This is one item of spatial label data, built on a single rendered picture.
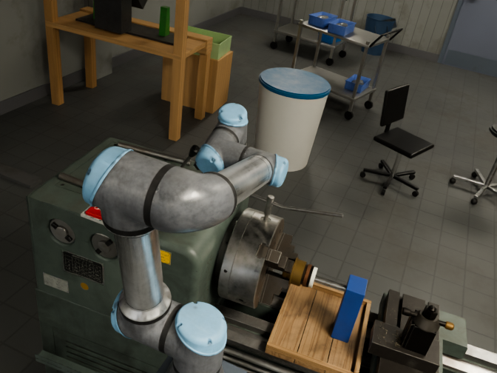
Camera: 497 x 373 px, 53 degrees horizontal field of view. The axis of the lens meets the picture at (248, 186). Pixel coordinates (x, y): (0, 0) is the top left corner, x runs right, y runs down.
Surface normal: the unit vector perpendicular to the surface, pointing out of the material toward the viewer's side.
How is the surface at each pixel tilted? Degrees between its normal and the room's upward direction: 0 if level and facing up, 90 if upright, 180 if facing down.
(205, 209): 73
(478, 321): 0
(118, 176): 43
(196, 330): 8
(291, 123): 94
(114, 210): 103
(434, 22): 90
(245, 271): 67
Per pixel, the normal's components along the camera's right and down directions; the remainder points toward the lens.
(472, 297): 0.14, -0.83
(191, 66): -0.34, 0.47
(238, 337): -0.02, -0.55
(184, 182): 0.38, -0.51
